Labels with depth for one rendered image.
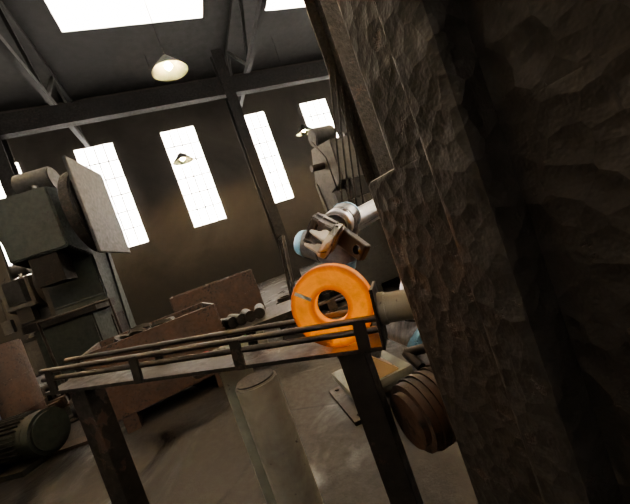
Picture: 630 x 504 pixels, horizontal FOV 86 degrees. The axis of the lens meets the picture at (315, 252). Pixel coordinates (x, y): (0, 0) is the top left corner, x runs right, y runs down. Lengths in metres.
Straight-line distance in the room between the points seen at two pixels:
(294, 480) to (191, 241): 11.58
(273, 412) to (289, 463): 0.14
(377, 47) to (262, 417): 0.88
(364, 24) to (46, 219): 5.28
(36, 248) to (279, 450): 4.84
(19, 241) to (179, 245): 7.34
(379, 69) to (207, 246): 12.13
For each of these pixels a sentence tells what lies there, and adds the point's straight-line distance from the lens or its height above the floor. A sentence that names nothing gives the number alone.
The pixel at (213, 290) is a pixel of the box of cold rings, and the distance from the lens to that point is 4.34.
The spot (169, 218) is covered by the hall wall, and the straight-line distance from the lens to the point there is 12.56.
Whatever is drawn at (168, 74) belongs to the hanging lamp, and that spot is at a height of 4.38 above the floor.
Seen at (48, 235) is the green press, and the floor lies 2.00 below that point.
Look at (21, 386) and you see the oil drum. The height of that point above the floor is 0.49.
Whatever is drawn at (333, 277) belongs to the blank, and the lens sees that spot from 0.61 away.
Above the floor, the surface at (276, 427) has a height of 0.39.
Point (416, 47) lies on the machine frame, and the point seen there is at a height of 0.93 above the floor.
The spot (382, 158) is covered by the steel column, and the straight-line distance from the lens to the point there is 3.84.
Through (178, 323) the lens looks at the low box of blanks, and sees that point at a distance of 2.78.
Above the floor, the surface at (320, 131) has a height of 2.70.
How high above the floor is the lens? 0.83
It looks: 2 degrees down
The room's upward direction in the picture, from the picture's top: 20 degrees counter-clockwise
